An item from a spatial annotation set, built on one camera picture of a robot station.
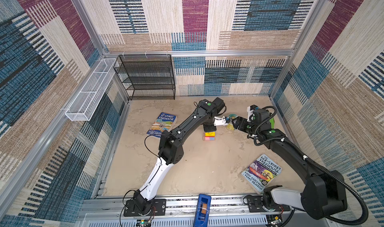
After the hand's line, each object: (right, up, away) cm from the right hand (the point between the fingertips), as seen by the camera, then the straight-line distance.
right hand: (237, 124), depth 85 cm
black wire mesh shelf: (-58, +32, +23) cm, 70 cm away
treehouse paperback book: (+12, -26, -4) cm, 29 cm away
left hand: (-15, -1, +5) cm, 16 cm away
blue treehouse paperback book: (-45, 0, +18) cm, 48 cm away
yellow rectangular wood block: (-14, -7, +7) cm, 18 cm away
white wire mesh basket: (-76, +9, -14) cm, 78 cm away
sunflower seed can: (-4, -1, 0) cm, 4 cm away
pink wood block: (-16, -10, +9) cm, 21 cm away
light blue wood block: (-13, -10, +9) cm, 19 cm away
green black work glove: (+30, 0, +20) cm, 36 cm away
